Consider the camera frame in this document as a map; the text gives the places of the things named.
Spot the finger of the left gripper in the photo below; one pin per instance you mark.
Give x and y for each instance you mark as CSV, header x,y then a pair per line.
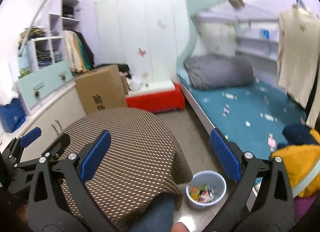
x,y
30,136
57,148

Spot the teal bed mattress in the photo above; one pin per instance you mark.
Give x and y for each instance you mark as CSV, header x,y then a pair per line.
x,y
252,116

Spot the brown polka dot tablecloth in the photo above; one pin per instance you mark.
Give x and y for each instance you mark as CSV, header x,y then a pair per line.
x,y
143,161

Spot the mint drawer unit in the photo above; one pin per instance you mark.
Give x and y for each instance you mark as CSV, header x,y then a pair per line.
x,y
41,83

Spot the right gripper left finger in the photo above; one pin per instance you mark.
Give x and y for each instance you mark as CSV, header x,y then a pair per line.
x,y
87,161

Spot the red storage bench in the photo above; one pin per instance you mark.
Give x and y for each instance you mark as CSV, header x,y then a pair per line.
x,y
163,101

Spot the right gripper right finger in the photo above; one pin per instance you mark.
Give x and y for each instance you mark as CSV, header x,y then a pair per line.
x,y
232,159

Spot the blue bag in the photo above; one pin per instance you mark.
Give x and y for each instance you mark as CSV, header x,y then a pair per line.
x,y
12,116

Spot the brown cardboard box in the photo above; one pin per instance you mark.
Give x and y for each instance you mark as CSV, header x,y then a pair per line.
x,y
101,89

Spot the beige hanging shirt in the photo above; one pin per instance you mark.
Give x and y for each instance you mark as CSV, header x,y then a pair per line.
x,y
298,53

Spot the white shelf unit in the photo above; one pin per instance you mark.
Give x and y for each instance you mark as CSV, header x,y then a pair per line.
x,y
42,44

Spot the yellow garment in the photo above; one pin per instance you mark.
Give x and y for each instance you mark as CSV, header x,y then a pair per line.
x,y
301,151

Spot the white trash bin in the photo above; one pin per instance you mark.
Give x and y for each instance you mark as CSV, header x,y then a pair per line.
x,y
205,189

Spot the hanging clothes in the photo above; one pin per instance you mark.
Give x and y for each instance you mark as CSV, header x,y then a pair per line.
x,y
79,55

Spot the person's jeans leg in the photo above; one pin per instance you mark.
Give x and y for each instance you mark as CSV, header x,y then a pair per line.
x,y
159,215

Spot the grey folded blanket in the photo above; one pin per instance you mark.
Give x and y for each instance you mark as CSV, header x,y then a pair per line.
x,y
213,71

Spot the white curved cabinet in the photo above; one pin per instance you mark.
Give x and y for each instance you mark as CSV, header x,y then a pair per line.
x,y
61,109

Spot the white plastic bag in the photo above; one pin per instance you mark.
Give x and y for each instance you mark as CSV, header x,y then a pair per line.
x,y
135,83

